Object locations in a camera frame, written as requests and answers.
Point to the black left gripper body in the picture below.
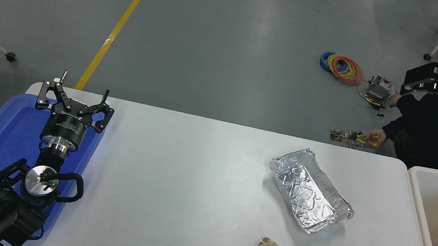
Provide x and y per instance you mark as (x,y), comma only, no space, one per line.
(64,128)

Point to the person's right hand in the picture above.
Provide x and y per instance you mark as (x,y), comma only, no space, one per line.
(395,100)

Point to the person's left hand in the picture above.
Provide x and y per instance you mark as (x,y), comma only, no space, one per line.
(376,138)

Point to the small black part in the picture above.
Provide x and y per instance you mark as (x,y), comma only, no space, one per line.
(380,116)

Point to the silver foil tray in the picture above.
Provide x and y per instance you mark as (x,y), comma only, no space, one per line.
(307,193)

